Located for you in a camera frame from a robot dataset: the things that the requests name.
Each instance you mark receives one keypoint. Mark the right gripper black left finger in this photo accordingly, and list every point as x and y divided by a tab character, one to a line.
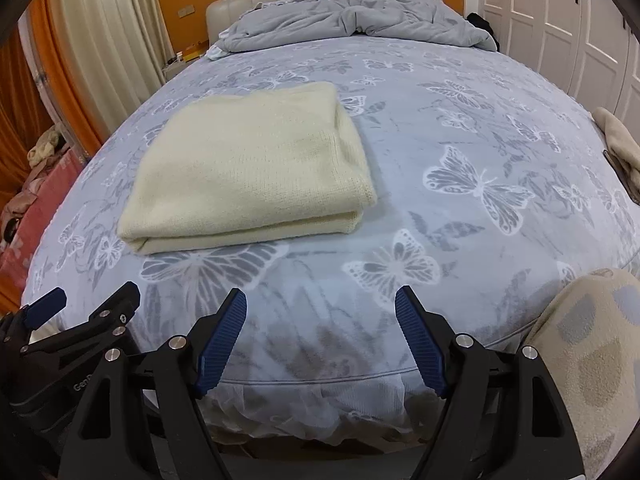
110	437

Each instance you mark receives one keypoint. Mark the wall socket plate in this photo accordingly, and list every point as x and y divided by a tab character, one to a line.
186	10

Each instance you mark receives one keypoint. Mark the black item by wardrobe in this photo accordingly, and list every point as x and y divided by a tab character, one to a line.
479	22

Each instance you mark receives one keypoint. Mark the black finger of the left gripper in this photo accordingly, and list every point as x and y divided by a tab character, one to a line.
95	319
22	323

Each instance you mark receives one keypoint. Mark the blue butterfly bed sheet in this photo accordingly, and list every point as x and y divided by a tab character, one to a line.
493	193

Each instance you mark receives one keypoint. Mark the white wardrobe doors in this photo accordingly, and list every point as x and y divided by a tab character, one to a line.
585	47

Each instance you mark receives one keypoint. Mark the bedside table with items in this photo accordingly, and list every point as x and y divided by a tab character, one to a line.
183	59

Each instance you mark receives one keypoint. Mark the beige clothes on bed edge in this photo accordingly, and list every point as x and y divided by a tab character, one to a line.
622	151

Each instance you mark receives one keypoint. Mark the cream sheer curtain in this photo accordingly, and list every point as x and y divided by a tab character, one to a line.
116	50

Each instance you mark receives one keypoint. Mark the pink patterned blanket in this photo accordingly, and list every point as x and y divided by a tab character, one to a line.
16	258

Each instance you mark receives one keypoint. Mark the orange curtain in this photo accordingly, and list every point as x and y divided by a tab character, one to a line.
38	90

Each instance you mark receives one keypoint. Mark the grey crumpled duvet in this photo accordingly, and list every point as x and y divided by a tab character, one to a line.
276	24

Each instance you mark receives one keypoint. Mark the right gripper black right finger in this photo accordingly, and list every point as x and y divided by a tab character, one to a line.
503	416

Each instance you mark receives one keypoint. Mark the cream knit sweater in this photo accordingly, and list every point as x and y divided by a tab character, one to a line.
234	170

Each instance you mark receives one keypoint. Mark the spotted beige pyjama leg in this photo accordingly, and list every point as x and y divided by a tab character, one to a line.
588	337

